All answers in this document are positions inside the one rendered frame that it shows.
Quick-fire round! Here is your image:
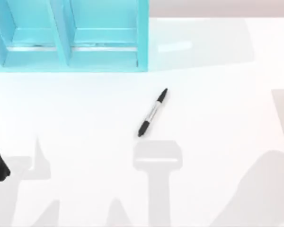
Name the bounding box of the black and white marker pen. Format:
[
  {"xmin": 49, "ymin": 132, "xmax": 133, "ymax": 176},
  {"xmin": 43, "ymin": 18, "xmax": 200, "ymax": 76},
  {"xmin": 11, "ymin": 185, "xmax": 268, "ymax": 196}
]
[{"xmin": 137, "ymin": 87, "xmax": 169, "ymax": 138}]

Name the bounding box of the light blue rack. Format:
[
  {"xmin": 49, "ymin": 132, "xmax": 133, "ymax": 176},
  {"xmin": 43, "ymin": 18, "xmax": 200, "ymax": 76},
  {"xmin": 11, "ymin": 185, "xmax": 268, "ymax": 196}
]
[{"xmin": 0, "ymin": 0, "xmax": 150, "ymax": 73}]

